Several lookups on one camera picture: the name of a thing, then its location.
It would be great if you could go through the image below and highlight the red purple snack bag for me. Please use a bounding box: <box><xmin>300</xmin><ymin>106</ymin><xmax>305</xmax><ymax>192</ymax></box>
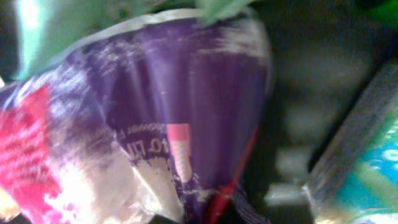
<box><xmin>1</xmin><ymin>9</ymin><xmax>271</xmax><ymax>223</ymax></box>

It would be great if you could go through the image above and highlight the mint toilet tissue pack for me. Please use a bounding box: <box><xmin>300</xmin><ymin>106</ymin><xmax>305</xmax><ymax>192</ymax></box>
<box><xmin>12</xmin><ymin>0</ymin><xmax>253</xmax><ymax>80</ymax></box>

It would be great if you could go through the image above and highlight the teal tissue packet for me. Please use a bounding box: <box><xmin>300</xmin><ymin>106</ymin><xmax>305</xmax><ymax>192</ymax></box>
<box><xmin>315</xmin><ymin>110</ymin><xmax>397</xmax><ymax>224</ymax></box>

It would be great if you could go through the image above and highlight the dark grey plastic basket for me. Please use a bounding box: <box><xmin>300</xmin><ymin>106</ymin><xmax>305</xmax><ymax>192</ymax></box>
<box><xmin>244</xmin><ymin>1</ymin><xmax>397</xmax><ymax>223</ymax></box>

